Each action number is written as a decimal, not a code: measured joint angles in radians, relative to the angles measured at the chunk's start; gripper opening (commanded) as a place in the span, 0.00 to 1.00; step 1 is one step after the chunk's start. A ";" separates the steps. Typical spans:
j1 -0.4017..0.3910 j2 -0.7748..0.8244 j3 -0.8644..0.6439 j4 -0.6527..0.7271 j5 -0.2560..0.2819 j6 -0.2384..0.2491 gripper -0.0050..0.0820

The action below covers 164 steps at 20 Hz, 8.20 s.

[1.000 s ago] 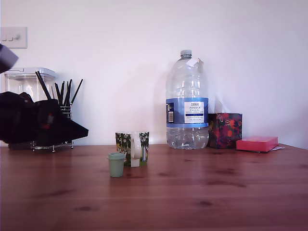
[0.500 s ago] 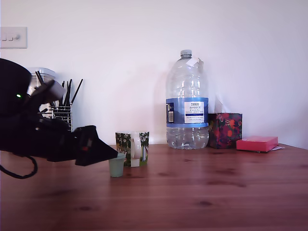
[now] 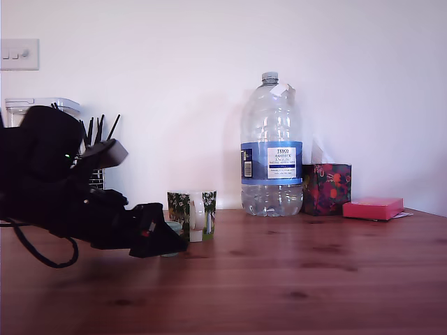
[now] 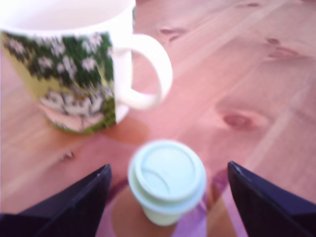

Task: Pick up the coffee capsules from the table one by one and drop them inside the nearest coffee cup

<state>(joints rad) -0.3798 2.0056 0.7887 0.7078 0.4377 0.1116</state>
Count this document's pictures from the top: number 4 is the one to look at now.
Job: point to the floral print white mug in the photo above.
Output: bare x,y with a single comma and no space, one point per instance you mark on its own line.
61,61

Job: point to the pale green coffee capsule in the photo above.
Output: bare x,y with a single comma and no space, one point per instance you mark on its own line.
165,172

